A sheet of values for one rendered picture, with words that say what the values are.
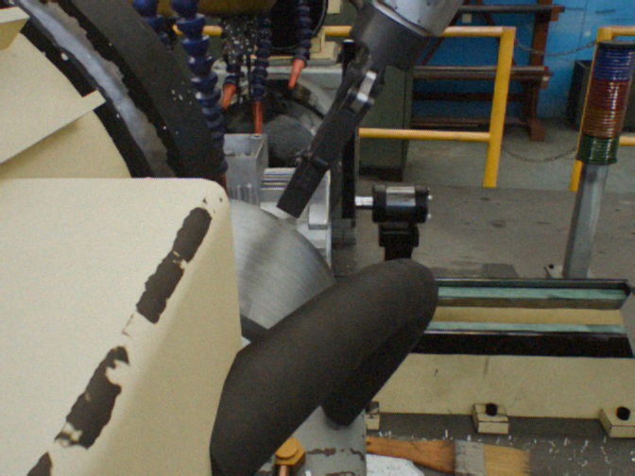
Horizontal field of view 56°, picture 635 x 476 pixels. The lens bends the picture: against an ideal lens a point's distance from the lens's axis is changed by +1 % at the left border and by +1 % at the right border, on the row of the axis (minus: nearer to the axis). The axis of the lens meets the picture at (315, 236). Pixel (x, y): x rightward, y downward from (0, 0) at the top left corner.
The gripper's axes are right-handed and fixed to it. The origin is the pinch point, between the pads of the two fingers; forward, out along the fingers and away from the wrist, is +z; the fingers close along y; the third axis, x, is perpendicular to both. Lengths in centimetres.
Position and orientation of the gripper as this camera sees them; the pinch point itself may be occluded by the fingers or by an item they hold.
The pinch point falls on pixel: (301, 186)
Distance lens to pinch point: 67.2
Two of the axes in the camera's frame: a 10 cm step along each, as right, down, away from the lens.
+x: 8.7, 4.6, 1.7
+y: -0.5, 4.3, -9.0
